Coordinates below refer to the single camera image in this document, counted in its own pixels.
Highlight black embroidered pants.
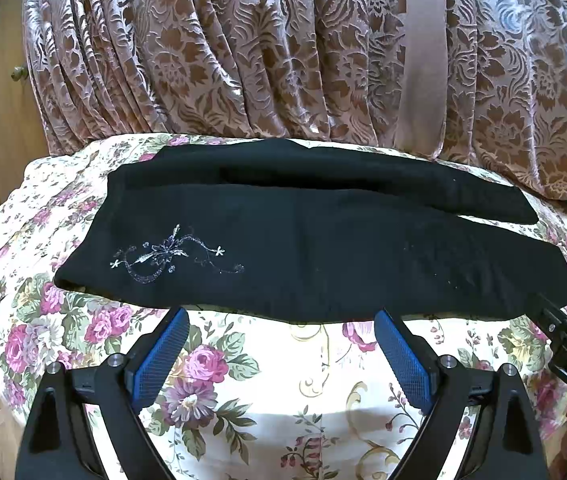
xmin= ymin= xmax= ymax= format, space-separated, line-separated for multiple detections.
xmin=54 ymin=139 xmax=567 ymax=323

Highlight brown floral curtain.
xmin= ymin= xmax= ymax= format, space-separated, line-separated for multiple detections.
xmin=23 ymin=0 xmax=567 ymax=200

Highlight wooden cabinet door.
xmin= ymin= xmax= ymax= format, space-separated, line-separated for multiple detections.
xmin=0 ymin=0 xmax=49 ymax=204

